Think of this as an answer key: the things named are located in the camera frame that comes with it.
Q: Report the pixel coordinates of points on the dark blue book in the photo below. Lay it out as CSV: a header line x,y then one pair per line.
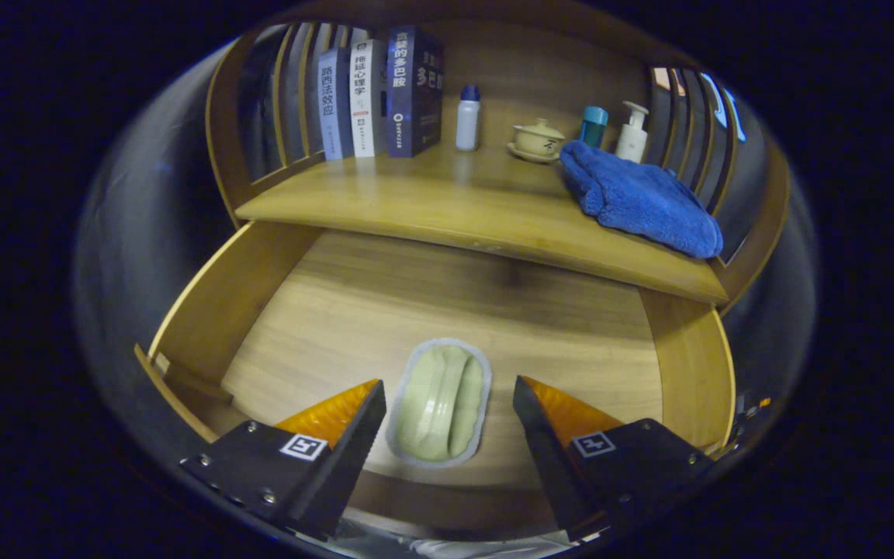
x,y
404,93

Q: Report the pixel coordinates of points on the blue folded towel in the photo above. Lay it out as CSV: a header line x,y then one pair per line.
x,y
641,202

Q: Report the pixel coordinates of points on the teal bottle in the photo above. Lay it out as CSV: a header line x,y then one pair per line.
x,y
593,128

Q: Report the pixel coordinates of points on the cream lidded tea cup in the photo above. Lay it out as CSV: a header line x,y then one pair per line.
x,y
538,142

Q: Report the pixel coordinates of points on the wooden drawer with black knob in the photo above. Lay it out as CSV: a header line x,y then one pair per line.
x,y
416,295

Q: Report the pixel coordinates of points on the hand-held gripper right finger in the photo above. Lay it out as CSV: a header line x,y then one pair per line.
x,y
548,454

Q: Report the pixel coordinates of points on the white pump bottle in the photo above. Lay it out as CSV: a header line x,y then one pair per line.
x,y
632,140

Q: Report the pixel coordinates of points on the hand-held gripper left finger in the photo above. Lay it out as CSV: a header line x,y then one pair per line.
x,y
346,462

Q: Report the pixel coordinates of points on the white book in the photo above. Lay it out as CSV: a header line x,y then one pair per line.
x,y
363,101

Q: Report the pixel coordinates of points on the white bottle with blue cap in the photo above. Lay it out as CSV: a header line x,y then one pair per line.
x,y
467,124

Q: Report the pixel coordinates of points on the wooden countertop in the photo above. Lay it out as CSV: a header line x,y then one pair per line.
x,y
431,202

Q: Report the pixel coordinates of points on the pale green ceramic dish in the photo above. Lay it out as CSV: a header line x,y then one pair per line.
x,y
439,404

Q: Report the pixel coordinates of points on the light blue book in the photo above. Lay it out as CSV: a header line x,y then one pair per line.
x,y
332,109

